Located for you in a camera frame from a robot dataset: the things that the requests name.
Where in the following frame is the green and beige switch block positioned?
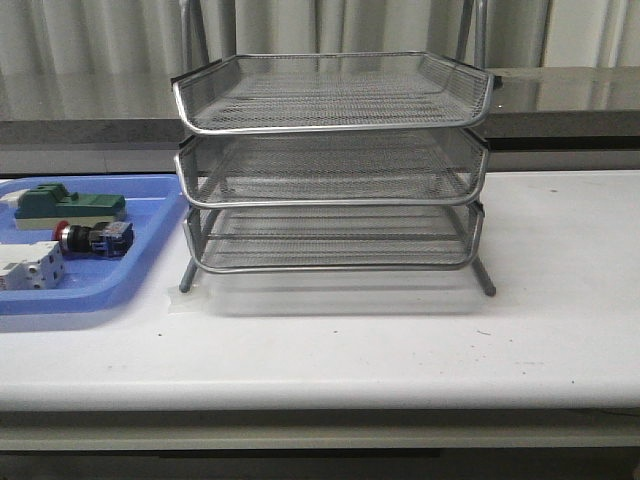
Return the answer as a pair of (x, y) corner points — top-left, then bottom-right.
(14, 183), (126, 230)

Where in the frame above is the silver wire rack frame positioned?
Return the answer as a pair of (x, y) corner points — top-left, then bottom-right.
(178, 0), (497, 297)

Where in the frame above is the blue plastic tray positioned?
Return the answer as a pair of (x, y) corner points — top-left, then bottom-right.
(1, 174), (187, 315)

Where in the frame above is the white circuit breaker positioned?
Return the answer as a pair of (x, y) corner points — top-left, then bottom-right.
(1, 241), (66, 291)

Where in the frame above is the silver mesh tray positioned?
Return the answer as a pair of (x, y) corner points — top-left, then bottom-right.
(184, 202), (484, 274)
(171, 51), (495, 136)
(174, 129), (489, 208)

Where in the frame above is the red emergency push button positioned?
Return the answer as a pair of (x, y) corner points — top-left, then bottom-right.
(52, 221), (135, 259)

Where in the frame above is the small white part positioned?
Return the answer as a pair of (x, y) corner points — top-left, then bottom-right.
(0, 189), (27, 209)

